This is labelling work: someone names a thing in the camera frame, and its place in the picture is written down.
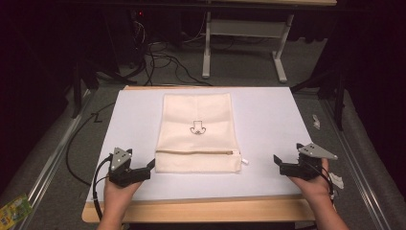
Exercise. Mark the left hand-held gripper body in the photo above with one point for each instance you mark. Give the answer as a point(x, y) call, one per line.
point(123, 171)

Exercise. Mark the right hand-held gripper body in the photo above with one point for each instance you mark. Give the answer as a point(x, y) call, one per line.
point(306, 164)

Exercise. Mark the person's right hand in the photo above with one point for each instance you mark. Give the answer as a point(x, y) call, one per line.
point(314, 185)

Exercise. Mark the person's left hand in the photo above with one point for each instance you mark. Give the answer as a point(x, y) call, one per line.
point(119, 198)

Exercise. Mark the crumpled white paper scrap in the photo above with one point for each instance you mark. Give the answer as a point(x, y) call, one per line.
point(336, 180)

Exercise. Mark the white table mat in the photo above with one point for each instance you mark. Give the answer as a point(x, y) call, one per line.
point(265, 127)

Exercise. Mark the small white paper scrap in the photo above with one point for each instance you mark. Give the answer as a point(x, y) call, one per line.
point(316, 122)

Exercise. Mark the cream zipper cloth pouch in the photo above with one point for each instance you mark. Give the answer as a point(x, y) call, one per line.
point(198, 134)

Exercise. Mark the black stand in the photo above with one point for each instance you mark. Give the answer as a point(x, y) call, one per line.
point(340, 96)
point(78, 86)

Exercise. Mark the green printed packet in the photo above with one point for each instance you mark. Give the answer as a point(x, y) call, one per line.
point(12, 212)

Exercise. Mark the metal floor rail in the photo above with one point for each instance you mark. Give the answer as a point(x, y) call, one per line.
point(354, 159)
point(54, 156)

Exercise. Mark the white desk frame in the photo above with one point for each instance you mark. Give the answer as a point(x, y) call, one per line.
point(245, 28)

